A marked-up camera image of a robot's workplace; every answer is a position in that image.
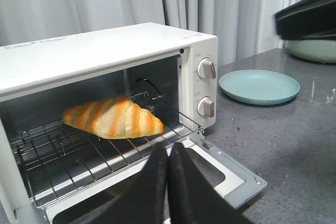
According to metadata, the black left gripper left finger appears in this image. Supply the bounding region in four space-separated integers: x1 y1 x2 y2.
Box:
72 144 168 223

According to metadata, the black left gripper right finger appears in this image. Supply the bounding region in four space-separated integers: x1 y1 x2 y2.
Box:
167 143 251 224

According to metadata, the glass oven door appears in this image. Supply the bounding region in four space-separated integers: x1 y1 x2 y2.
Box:
43 127 267 223

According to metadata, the striped croissant bread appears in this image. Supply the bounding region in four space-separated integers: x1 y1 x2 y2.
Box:
62 95 164 139

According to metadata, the lower white oven knob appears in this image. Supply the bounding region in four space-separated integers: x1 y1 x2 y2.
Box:
197 97 215 118

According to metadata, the white oven knob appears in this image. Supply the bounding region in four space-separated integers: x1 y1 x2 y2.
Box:
197 58 216 79
197 97 215 118

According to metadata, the white Toshiba toaster oven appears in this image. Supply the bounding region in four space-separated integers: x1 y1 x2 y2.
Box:
1 23 218 223

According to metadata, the upper white oven knob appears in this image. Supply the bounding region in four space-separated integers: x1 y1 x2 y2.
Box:
197 58 216 79

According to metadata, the light green plate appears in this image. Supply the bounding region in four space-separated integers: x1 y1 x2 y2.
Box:
219 70 301 105

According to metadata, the grey curtain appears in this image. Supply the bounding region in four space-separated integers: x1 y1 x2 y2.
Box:
1 0 300 66

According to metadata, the light green bowl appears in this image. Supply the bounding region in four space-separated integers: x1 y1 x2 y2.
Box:
286 40 335 63

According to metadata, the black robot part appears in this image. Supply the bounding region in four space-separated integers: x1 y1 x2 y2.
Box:
275 0 335 40

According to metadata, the wire oven rack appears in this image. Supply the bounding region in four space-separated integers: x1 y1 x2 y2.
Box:
12 92 201 208

